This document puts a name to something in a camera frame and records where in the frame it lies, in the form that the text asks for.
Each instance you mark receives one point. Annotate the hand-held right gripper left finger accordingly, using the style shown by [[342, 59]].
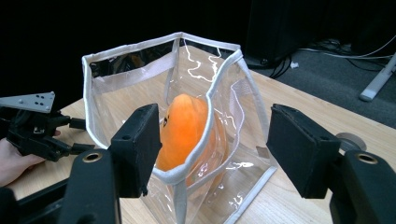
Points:
[[135, 155]]

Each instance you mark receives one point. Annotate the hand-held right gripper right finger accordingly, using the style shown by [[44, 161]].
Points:
[[300, 152]]

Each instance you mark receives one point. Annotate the orange plush toy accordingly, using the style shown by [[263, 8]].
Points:
[[183, 130]]

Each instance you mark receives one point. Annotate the clear plastic bag white trim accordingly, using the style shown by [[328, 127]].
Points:
[[130, 49]]

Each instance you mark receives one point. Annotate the grey round disc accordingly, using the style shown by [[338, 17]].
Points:
[[353, 141]]

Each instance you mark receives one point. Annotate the white stand leg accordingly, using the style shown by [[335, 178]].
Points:
[[378, 79]]

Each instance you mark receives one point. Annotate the dark cabinet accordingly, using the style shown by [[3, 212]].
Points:
[[280, 31]]

